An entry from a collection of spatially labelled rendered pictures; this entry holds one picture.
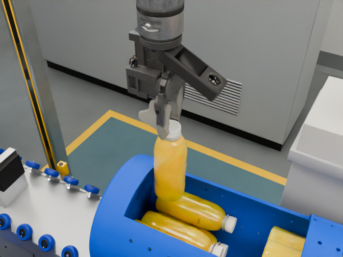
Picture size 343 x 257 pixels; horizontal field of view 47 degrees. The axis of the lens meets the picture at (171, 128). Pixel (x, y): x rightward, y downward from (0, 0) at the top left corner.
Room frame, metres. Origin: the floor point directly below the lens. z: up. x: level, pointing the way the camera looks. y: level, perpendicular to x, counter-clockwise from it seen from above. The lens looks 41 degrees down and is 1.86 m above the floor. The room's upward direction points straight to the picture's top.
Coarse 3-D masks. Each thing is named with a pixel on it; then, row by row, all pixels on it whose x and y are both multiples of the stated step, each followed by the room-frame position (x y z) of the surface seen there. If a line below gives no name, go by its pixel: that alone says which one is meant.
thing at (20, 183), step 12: (0, 156) 0.78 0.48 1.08; (12, 156) 0.78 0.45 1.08; (0, 168) 0.73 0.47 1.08; (12, 168) 0.76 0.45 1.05; (0, 180) 0.72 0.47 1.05; (12, 180) 0.75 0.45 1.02; (24, 180) 0.80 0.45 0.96; (0, 192) 0.72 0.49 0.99; (12, 192) 0.75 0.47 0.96; (0, 204) 0.72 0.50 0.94
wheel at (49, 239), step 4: (44, 236) 0.58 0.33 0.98; (48, 236) 0.58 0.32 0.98; (52, 236) 0.59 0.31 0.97; (40, 240) 0.58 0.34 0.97; (44, 240) 0.58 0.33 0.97; (48, 240) 0.57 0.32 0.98; (52, 240) 0.57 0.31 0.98; (40, 244) 0.57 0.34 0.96; (44, 244) 0.57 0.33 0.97; (48, 244) 0.57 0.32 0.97; (52, 244) 0.57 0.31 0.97; (40, 248) 0.56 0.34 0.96; (44, 248) 0.56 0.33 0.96; (48, 248) 0.56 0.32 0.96; (52, 248) 0.56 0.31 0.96
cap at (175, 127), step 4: (172, 120) 0.59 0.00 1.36; (172, 124) 0.58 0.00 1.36; (176, 124) 0.58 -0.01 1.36; (180, 124) 0.58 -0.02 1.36; (172, 128) 0.57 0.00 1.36; (176, 128) 0.57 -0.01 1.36; (180, 128) 0.57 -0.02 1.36; (172, 132) 0.56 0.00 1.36; (176, 132) 0.56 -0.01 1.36; (180, 132) 0.57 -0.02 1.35; (168, 136) 0.56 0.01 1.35; (172, 136) 0.56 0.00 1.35; (176, 136) 0.56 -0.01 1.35
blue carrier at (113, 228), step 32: (128, 160) 0.62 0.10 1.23; (128, 192) 0.52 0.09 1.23; (192, 192) 0.65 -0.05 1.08; (224, 192) 0.61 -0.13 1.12; (96, 224) 0.48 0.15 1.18; (128, 224) 0.47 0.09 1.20; (256, 224) 0.57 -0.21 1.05; (288, 224) 0.54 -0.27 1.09; (320, 224) 0.45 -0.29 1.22; (96, 256) 0.45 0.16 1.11; (128, 256) 0.42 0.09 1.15; (160, 256) 0.41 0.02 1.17; (192, 256) 0.40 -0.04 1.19; (256, 256) 0.52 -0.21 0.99; (320, 256) 0.37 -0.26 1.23
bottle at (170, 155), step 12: (156, 144) 0.57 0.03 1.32; (168, 144) 0.56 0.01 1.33; (180, 144) 0.56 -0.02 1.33; (156, 156) 0.56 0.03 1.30; (168, 156) 0.55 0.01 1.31; (180, 156) 0.55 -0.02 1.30; (156, 168) 0.56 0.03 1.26; (168, 168) 0.55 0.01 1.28; (180, 168) 0.55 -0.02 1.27; (156, 180) 0.56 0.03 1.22; (168, 180) 0.55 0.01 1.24; (180, 180) 0.56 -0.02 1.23; (156, 192) 0.56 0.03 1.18; (168, 192) 0.55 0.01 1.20; (180, 192) 0.56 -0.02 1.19
